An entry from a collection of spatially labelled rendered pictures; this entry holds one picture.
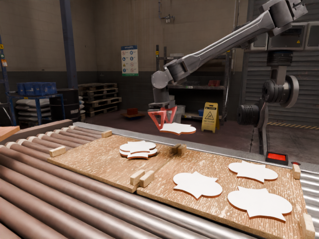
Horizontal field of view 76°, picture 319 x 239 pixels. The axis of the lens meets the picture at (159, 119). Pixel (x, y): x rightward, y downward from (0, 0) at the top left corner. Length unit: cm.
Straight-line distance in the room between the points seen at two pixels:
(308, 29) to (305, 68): 397
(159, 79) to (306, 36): 102
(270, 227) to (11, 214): 60
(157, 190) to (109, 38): 663
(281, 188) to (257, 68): 477
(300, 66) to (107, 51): 531
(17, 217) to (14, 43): 536
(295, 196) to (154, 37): 577
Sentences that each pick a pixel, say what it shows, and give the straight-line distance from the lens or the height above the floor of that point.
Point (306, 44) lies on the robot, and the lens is 148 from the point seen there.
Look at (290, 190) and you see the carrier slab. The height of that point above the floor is 94.
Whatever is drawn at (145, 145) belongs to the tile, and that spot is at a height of 96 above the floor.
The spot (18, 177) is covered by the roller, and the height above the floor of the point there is 92.
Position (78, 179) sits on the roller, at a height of 92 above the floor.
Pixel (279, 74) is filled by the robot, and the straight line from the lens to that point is 143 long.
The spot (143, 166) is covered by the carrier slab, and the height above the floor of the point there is 94.
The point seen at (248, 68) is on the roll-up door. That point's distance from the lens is 536.
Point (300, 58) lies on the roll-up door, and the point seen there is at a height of 152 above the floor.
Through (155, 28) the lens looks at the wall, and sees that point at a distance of 619.
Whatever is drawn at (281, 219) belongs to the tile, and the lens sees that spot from 56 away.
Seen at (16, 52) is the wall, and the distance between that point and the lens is 583.
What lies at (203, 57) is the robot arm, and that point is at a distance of 75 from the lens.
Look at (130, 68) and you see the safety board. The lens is 654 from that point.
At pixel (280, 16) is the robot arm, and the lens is 83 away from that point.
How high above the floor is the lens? 126
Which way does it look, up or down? 13 degrees down
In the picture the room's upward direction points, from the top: straight up
